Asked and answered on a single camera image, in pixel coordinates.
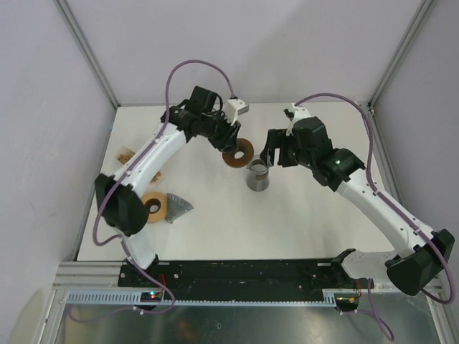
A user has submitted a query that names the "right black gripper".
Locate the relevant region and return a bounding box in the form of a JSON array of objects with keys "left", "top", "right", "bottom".
[{"left": 260, "top": 128, "right": 315, "bottom": 168}]

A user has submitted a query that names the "grey cable duct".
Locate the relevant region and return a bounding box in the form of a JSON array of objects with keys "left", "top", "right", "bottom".
[{"left": 67, "top": 290, "right": 336, "bottom": 307}]

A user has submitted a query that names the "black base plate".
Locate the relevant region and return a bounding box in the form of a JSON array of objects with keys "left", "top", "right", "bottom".
[{"left": 118, "top": 249, "right": 369, "bottom": 302}]

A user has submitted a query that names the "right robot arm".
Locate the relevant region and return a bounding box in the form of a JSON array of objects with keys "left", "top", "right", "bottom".
[{"left": 260, "top": 117, "right": 455, "bottom": 296}]

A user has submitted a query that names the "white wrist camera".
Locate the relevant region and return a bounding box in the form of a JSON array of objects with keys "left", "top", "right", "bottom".
[
  {"left": 284, "top": 103, "right": 311, "bottom": 136},
  {"left": 223, "top": 98, "right": 249, "bottom": 125}
]

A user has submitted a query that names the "grey glass dripper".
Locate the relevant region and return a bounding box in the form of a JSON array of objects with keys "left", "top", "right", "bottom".
[{"left": 165, "top": 193, "right": 194, "bottom": 224}]

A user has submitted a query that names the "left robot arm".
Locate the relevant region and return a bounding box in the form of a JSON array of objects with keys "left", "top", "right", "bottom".
[{"left": 95, "top": 86, "right": 249, "bottom": 287}]

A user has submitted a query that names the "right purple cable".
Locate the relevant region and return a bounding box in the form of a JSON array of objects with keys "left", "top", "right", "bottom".
[{"left": 293, "top": 92, "right": 459, "bottom": 341}]

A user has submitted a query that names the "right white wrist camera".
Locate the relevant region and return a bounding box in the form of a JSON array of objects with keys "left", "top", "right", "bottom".
[{"left": 284, "top": 103, "right": 311, "bottom": 136}]

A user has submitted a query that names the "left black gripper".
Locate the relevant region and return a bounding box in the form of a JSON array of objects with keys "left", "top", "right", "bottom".
[{"left": 201, "top": 111, "right": 241, "bottom": 153}]

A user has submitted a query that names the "dark brown wooden ring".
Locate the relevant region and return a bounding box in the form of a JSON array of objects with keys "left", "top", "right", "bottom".
[{"left": 222, "top": 138, "right": 255, "bottom": 169}]

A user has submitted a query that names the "coffee filter pack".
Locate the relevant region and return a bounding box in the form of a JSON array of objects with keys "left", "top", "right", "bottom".
[{"left": 117, "top": 146, "right": 161, "bottom": 183}]

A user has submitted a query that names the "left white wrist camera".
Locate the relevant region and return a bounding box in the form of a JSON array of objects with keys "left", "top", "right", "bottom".
[{"left": 223, "top": 98, "right": 249, "bottom": 125}]

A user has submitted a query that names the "light wooden ring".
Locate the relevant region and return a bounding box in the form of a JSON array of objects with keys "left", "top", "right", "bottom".
[{"left": 141, "top": 191, "right": 168, "bottom": 224}]

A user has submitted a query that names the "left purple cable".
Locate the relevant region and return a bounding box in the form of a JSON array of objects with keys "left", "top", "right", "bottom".
[{"left": 93, "top": 59, "right": 237, "bottom": 322}]

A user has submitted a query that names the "purple cable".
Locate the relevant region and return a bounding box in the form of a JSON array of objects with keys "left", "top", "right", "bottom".
[
  {"left": 93, "top": 59, "right": 237, "bottom": 322},
  {"left": 293, "top": 92, "right": 459, "bottom": 341}
]

